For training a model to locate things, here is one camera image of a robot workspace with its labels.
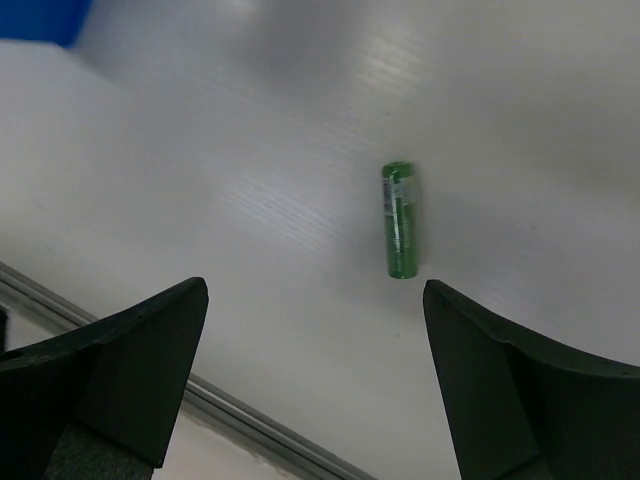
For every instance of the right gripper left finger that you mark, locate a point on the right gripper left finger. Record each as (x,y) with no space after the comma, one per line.
(101,401)

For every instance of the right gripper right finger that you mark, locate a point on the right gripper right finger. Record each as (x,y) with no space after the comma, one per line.
(520,405)

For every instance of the blue plastic organizer bin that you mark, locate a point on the blue plastic organizer bin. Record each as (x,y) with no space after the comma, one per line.
(47,21)

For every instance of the green transparent lip balm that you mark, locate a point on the green transparent lip balm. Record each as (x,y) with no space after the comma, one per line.
(400,219)

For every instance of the front aluminium rail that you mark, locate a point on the front aluminium rail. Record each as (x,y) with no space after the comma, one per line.
(208,407)

